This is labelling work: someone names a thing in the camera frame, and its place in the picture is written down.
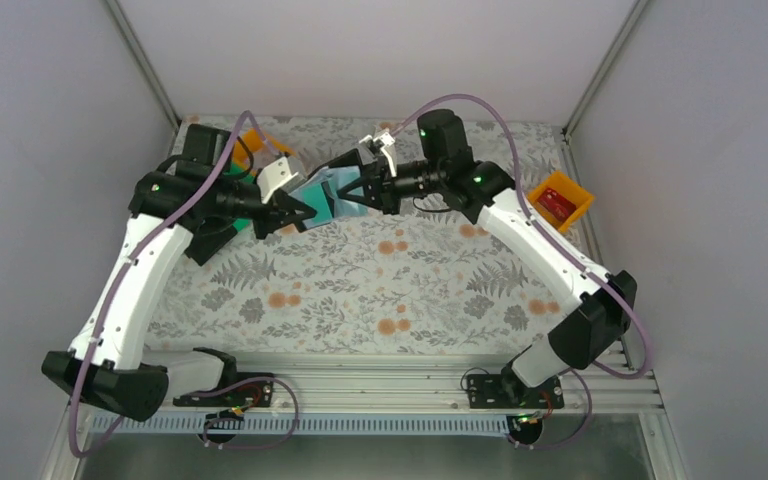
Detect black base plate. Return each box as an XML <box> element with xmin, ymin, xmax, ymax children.
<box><xmin>461</xmin><ymin>373</ymin><xmax>565</xmax><ymax>410</ymax></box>
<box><xmin>172</xmin><ymin>372</ymin><xmax>275</xmax><ymax>409</ymax></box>

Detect black bin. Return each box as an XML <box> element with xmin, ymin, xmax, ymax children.
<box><xmin>184</xmin><ymin>225</ymin><xmax>238</xmax><ymax>266</ymax></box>

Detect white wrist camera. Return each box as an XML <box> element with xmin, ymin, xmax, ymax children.
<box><xmin>359</xmin><ymin>128</ymin><xmax>397</xmax><ymax>178</ymax></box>
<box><xmin>256</xmin><ymin>155</ymin><xmax>307</xmax><ymax>204</ymax></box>

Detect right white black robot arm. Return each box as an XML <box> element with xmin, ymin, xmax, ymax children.
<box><xmin>321</xmin><ymin>109</ymin><xmax>636</xmax><ymax>388</ymax></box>

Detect orange bin back left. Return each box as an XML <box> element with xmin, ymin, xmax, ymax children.
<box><xmin>230</xmin><ymin>129</ymin><xmax>295</xmax><ymax>175</ymax></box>

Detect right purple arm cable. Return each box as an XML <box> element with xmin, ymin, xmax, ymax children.
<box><xmin>390</xmin><ymin>93</ymin><xmax>656</xmax><ymax>452</ymax></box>

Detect green bin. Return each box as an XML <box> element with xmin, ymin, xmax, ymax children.
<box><xmin>226</xmin><ymin>163</ymin><xmax>255</xmax><ymax>232</ymax></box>

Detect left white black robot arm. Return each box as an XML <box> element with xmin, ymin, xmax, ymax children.
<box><xmin>41</xmin><ymin>130</ymin><xmax>315</xmax><ymax>421</ymax></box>

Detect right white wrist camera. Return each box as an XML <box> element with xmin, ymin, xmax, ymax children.
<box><xmin>359</xmin><ymin>128</ymin><xmax>397</xmax><ymax>178</ymax></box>

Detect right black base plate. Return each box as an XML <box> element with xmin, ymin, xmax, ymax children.
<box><xmin>461</xmin><ymin>373</ymin><xmax>565</xmax><ymax>410</ymax></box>

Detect black card holder wallet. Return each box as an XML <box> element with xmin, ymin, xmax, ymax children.
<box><xmin>287</xmin><ymin>165</ymin><xmax>372</xmax><ymax>230</ymax></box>

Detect orange bin right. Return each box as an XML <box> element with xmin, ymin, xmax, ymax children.
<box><xmin>527</xmin><ymin>171</ymin><xmax>595</xmax><ymax>233</ymax></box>

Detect aluminium rail frame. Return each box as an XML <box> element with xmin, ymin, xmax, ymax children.
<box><xmin>43</xmin><ymin>353</ymin><xmax>686</xmax><ymax>479</ymax></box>

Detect grey slotted cable duct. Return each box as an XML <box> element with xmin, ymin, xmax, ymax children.
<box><xmin>116</xmin><ymin>412</ymin><xmax>509</xmax><ymax>437</ymax></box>

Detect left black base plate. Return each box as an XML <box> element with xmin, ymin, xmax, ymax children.
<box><xmin>172</xmin><ymin>372</ymin><xmax>275</xmax><ymax>409</ymax></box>

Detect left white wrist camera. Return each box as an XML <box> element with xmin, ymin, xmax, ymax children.
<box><xmin>256</xmin><ymin>155</ymin><xmax>307</xmax><ymax>204</ymax></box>

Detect floral patterned table mat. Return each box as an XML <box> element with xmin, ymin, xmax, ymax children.
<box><xmin>142</xmin><ymin>115</ymin><xmax>614</xmax><ymax>356</ymax></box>

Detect orange bin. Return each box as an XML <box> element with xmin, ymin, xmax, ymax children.
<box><xmin>527</xmin><ymin>171</ymin><xmax>595</xmax><ymax>233</ymax></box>
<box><xmin>230</xmin><ymin>129</ymin><xmax>295</xmax><ymax>175</ymax></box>

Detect red card in bin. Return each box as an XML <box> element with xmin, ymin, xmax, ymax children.
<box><xmin>537</xmin><ymin>188</ymin><xmax>577</xmax><ymax>222</ymax></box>

